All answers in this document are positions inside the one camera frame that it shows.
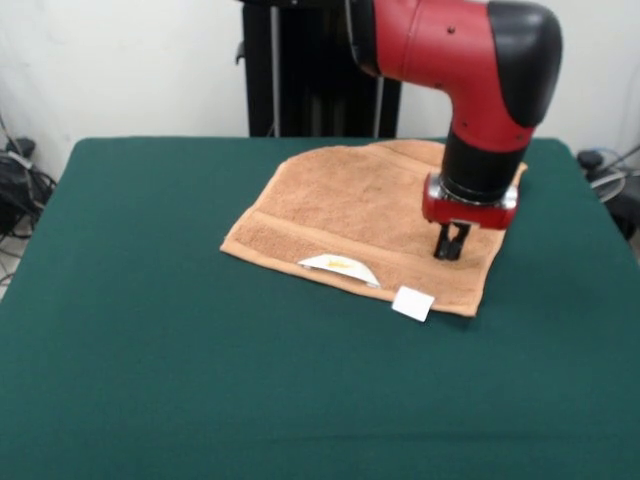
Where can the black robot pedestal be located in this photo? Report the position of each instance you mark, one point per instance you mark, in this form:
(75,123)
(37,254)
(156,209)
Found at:
(300,75)

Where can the tan terry towel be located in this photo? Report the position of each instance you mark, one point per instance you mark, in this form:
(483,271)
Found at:
(350,210)

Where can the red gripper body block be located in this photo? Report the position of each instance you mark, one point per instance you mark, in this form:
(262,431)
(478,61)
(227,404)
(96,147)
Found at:
(465,216)

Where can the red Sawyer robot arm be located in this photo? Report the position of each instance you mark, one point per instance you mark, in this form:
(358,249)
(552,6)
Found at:
(450,55)

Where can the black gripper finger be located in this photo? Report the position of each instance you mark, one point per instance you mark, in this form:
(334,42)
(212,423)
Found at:
(443,245)
(459,245)

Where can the dark green table cloth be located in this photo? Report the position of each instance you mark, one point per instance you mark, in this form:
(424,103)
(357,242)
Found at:
(150,375)

